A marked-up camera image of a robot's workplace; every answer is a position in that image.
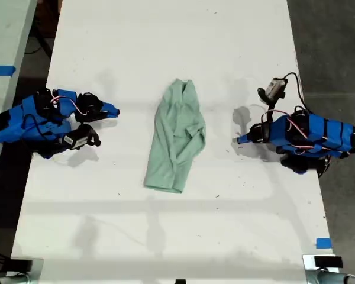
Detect pale green T-shirt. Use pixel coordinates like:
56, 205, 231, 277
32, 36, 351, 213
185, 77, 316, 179
143, 78, 207, 195

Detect long blue tape strip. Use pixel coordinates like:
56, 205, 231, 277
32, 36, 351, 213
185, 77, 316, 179
0, 65, 17, 78

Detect white side table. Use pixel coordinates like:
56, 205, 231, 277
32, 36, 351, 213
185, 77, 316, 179
0, 0, 39, 190

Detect small blue tape square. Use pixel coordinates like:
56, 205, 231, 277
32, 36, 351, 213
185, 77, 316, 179
315, 237, 333, 250

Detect small black box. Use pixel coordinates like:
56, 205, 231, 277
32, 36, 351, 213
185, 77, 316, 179
314, 256, 344, 270
8, 258, 34, 272

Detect black camera mount stalk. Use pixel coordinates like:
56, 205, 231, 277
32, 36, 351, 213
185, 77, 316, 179
80, 124, 102, 148
257, 86, 286, 120

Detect black camera box white label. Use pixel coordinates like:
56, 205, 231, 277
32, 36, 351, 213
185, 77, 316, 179
62, 127, 91, 150

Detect grey black camera box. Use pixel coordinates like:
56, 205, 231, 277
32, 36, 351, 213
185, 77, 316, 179
266, 77, 288, 102

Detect black camera cable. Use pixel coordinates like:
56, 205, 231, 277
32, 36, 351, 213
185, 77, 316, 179
283, 71, 313, 115

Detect black floor cables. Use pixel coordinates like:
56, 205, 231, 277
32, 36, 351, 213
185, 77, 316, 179
24, 28, 53, 59

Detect metal table clamp bracket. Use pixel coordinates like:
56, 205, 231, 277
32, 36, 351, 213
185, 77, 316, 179
0, 257, 45, 284
302, 254, 355, 284

